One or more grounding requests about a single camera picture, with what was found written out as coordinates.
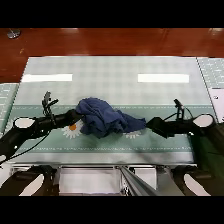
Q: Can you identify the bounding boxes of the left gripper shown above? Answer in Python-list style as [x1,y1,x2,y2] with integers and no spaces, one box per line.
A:
[55,109,84,128]

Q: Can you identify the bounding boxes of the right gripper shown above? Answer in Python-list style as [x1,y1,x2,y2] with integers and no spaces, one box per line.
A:
[146,116,178,140]

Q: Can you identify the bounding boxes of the blue shirt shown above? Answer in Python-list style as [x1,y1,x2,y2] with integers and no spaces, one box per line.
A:
[74,96,148,140]

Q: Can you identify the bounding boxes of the black cable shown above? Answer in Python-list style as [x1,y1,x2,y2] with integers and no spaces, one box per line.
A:
[163,106,195,122]
[0,129,52,166]

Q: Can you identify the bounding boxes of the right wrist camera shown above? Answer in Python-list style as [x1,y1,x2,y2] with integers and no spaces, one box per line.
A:
[172,98,186,120]

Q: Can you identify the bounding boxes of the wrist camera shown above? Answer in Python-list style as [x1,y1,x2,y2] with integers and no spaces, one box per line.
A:
[41,91,60,118]
[172,98,186,120]

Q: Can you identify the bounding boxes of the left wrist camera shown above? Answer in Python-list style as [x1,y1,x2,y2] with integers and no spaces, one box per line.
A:
[41,91,60,118]

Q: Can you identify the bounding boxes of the silver frame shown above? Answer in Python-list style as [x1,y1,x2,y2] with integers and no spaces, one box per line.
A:
[0,162,224,197]

